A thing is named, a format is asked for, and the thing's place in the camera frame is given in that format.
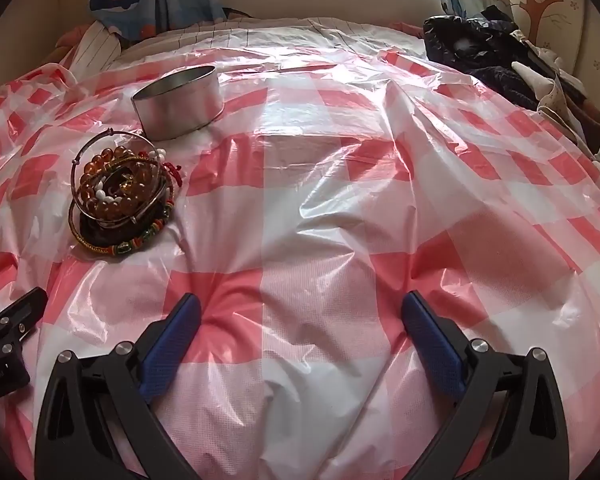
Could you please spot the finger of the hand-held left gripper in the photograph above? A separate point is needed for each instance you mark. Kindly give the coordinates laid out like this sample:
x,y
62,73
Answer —
x,y
20,310

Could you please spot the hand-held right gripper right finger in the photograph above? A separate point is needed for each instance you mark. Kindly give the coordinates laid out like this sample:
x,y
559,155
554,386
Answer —
x,y
430,345

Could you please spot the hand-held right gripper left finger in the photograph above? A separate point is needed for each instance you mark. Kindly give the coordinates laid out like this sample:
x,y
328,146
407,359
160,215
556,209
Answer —
x,y
172,345

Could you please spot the round metal tin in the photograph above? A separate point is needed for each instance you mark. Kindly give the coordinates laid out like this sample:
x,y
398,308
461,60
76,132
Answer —
x,y
180,110

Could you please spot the red white checkered plastic sheet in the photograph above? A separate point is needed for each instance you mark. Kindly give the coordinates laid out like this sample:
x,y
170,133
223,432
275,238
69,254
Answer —
x,y
330,210

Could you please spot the pink cloth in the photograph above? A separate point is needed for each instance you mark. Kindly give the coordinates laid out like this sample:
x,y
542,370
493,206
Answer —
x,y
70,39

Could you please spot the pile of light clothes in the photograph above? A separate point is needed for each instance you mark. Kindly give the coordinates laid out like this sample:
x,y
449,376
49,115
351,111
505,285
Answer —
x,y
555,90

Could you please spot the pile of dark clothes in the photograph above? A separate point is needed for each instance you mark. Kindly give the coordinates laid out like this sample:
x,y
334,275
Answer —
x,y
485,55

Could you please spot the striped white bed sheet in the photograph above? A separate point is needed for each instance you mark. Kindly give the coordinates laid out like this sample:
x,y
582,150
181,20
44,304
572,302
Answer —
x,y
280,35

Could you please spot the tree print headboard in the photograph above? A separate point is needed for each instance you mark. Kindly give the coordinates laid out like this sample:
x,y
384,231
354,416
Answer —
x,y
545,5

